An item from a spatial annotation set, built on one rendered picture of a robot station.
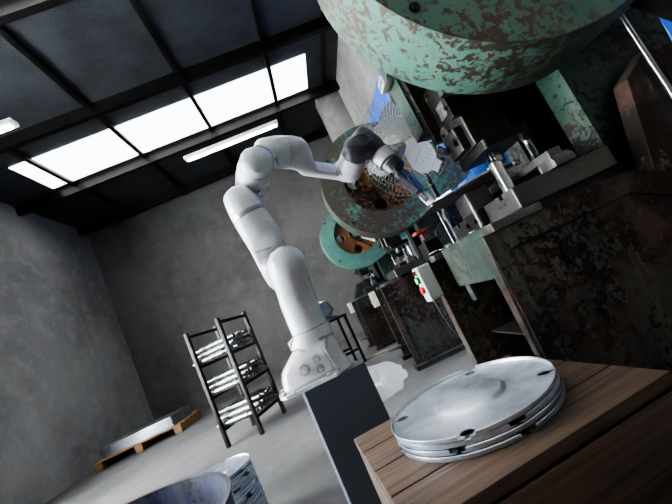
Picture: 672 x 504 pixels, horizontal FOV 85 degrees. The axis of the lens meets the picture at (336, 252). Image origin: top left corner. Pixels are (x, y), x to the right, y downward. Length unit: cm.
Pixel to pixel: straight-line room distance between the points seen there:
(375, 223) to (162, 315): 647
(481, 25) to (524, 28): 9
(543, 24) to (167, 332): 802
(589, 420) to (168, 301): 809
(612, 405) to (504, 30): 71
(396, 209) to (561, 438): 215
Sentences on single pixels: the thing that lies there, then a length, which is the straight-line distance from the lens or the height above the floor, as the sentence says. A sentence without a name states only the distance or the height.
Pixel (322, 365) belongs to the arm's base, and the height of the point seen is 49.
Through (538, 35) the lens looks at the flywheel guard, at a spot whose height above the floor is 94.
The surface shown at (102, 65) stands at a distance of 550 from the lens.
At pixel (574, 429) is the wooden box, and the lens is 59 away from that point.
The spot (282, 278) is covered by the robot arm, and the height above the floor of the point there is 75.
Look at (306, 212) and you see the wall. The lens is 804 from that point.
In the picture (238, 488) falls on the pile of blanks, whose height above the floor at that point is 19.
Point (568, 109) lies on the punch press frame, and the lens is 134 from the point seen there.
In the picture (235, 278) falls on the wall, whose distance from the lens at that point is 799.
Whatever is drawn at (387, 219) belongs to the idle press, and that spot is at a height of 102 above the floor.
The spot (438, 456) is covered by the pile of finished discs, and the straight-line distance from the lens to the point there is 63.
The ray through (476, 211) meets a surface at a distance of 121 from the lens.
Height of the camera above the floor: 61
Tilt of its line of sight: 8 degrees up
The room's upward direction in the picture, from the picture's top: 25 degrees counter-clockwise
